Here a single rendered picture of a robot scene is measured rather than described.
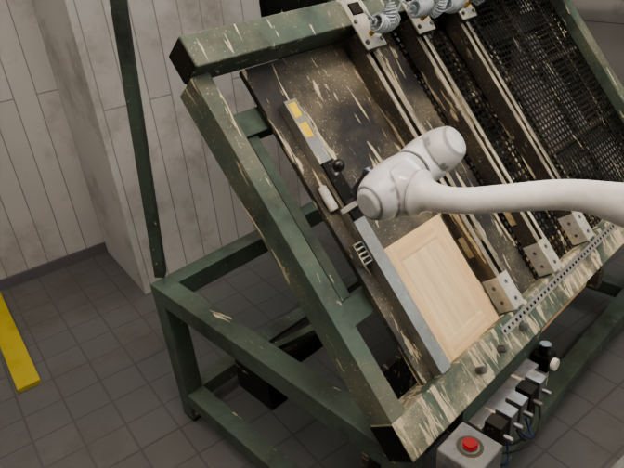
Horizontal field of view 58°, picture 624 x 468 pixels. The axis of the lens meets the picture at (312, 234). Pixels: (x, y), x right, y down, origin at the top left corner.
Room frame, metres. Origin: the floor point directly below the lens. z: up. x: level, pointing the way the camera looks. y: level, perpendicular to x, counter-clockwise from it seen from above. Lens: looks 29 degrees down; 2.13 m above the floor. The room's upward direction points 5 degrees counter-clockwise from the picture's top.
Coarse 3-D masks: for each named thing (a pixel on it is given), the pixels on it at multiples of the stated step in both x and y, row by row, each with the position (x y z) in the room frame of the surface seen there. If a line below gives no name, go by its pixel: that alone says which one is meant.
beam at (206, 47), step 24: (336, 0) 2.02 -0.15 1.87; (240, 24) 1.74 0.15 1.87; (264, 24) 1.78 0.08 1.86; (288, 24) 1.83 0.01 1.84; (312, 24) 1.88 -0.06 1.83; (336, 24) 1.94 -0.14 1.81; (192, 48) 1.59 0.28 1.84; (216, 48) 1.63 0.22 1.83; (240, 48) 1.67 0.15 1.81; (264, 48) 1.72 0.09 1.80; (288, 48) 1.82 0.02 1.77; (312, 48) 1.95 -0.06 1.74; (192, 72) 1.58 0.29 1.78; (216, 72) 1.66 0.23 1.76
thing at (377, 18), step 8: (416, 0) 2.04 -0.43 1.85; (424, 0) 2.06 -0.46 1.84; (432, 0) 2.07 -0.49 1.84; (448, 0) 2.22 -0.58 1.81; (456, 0) 2.16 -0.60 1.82; (464, 0) 2.20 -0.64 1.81; (408, 8) 2.05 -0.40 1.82; (416, 8) 2.09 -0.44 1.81; (424, 8) 2.03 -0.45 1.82; (432, 8) 2.06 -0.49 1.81; (448, 8) 2.15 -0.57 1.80; (456, 8) 2.17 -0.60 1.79; (368, 16) 1.88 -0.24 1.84; (376, 16) 1.93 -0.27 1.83; (384, 16) 1.90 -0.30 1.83; (416, 16) 2.03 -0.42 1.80; (424, 16) 2.06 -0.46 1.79; (376, 24) 1.95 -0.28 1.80; (384, 24) 1.89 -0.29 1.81; (392, 24) 1.91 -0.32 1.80; (376, 32) 1.91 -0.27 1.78; (384, 32) 1.92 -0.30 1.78
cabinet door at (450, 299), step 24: (408, 240) 1.56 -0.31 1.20; (432, 240) 1.60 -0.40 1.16; (408, 264) 1.50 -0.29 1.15; (432, 264) 1.54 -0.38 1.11; (456, 264) 1.58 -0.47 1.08; (408, 288) 1.43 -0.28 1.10; (432, 288) 1.47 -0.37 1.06; (456, 288) 1.51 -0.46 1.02; (480, 288) 1.55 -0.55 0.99; (432, 312) 1.41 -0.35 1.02; (456, 312) 1.45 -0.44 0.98; (480, 312) 1.48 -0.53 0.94; (456, 336) 1.38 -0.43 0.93
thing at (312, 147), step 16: (288, 112) 1.68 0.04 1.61; (304, 112) 1.69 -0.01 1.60; (304, 144) 1.63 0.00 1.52; (320, 144) 1.64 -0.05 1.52; (320, 160) 1.60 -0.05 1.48; (320, 176) 1.59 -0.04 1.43; (336, 192) 1.54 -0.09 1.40; (352, 224) 1.50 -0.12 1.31; (368, 224) 1.51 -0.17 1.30; (368, 240) 1.47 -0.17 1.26; (384, 256) 1.45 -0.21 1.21; (384, 272) 1.41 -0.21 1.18; (384, 288) 1.41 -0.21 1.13; (400, 288) 1.40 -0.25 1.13; (400, 304) 1.36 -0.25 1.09; (416, 320) 1.34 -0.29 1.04; (416, 336) 1.32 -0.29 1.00; (432, 336) 1.32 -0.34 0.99; (432, 352) 1.29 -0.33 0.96; (432, 368) 1.27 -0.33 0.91; (448, 368) 1.27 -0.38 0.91
